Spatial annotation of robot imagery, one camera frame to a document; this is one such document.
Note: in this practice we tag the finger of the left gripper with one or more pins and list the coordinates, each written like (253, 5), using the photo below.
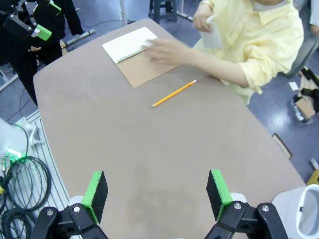
(53, 7)
(43, 33)

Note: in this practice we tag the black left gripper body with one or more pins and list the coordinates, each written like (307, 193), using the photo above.
(17, 6)

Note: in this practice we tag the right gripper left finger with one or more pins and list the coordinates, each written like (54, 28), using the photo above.
(96, 196)

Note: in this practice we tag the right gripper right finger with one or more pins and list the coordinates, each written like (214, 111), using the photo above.
(219, 194)

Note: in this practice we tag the spiral notebook with brown cover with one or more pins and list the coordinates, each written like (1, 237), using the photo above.
(139, 72)

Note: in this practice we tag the yellow pencil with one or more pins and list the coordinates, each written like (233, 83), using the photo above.
(174, 93)

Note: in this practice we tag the person's left forearm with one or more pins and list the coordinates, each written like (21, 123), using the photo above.
(216, 68)

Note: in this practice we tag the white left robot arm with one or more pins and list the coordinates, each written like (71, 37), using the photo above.
(10, 137)

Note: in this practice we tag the person's left hand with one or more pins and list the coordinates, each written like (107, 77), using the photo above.
(167, 52)

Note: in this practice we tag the person's right hand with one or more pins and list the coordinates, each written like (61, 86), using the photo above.
(202, 21)

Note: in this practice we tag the person in black clothes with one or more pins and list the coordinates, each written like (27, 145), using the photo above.
(22, 62)

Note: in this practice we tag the ribbed aluminium mounting plate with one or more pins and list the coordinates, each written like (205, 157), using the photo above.
(49, 161)

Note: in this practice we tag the white trash bin with lid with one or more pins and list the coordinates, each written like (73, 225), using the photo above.
(286, 211)

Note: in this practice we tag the brown framed board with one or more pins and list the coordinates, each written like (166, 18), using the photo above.
(282, 147)

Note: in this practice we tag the grey plastic stool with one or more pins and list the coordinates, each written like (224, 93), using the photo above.
(159, 10)

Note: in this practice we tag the small white card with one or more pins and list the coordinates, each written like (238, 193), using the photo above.
(293, 85)

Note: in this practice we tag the person in yellow shirt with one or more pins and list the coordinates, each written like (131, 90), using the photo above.
(269, 37)

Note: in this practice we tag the white table leg frame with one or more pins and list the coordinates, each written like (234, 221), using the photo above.
(123, 12)

